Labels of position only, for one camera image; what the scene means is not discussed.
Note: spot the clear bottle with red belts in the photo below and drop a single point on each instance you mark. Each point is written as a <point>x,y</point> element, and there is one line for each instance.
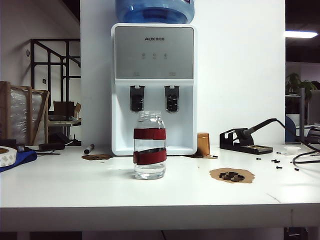
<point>150,135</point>

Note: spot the white AUX water dispenser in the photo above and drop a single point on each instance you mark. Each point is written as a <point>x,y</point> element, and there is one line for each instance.
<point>155,50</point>

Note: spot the blue water jug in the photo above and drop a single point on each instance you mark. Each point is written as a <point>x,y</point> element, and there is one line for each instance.
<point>155,12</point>

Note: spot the brown cylindrical cup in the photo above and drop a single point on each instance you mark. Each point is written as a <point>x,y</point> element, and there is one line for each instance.
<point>203,145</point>

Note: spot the small brown paper patch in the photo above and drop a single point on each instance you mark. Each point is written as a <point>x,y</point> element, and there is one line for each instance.
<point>96,157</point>

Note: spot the large brown paper patch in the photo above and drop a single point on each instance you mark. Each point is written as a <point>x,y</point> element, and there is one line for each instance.
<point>215,175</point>

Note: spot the black marker pen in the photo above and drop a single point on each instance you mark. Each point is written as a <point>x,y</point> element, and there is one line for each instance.
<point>88,150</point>

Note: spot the black soldering iron stand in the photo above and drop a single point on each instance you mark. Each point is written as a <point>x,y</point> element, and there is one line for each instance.
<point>240,147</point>

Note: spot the pile of black pieces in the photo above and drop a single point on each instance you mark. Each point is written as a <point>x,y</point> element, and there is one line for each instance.
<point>232,177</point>

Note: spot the brown cardboard box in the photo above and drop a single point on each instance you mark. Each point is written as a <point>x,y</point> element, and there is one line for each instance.
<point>63,107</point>

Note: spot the wooden workbench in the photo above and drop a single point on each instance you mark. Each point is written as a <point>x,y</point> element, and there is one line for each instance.
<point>62,123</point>

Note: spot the black soldering iron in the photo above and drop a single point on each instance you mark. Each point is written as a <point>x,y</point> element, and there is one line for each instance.
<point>260,125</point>

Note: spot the blue chair back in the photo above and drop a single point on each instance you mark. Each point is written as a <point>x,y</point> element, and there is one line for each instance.
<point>290,130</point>

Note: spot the small white dish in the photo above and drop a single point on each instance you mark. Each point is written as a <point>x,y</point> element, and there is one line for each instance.
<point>292,151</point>

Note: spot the small grey black tool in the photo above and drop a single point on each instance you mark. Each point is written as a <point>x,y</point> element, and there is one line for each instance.
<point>25,148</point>

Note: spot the green potted plant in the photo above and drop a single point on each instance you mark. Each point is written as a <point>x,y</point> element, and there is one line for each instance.
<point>293,81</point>

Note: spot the black stair railing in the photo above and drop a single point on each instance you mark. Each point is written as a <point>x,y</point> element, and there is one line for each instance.
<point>32,62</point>

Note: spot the blue cloth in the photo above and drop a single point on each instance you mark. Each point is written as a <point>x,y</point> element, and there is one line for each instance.
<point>25,157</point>

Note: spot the grey metal pole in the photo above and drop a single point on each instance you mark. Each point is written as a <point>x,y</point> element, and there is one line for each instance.
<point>302,112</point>

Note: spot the dark desk equipment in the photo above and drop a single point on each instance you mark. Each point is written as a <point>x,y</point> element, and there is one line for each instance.
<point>313,135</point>

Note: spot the grey monitor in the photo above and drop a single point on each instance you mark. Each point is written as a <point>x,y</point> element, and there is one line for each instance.
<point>315,107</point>

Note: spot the white tape roll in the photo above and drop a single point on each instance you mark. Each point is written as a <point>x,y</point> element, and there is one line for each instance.
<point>7,158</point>

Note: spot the rectangular ceiling light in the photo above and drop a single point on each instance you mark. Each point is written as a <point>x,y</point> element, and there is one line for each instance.
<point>300,34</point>

